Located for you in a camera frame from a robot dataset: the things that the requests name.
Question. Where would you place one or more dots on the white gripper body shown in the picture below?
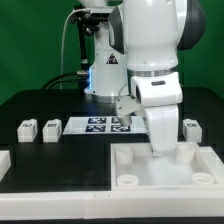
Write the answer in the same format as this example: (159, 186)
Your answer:
(159, 97)

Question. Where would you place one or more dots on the white square tabletop part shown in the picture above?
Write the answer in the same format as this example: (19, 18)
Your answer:
(134, 167)

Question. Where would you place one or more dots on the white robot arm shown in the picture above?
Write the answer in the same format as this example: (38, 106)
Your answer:
(135, 66)

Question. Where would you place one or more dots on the white sheet with markers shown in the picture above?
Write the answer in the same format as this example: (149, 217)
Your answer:
(102, 125)

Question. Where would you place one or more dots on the white left fence block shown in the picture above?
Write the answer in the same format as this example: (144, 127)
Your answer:
(5, 163)

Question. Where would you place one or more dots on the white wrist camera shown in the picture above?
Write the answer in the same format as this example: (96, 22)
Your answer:
(125, 107)

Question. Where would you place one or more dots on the black camera on stand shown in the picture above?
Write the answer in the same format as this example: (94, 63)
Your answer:
(93, 14)

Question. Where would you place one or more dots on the white front fence wall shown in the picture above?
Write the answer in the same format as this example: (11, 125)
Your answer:
(99, 205)

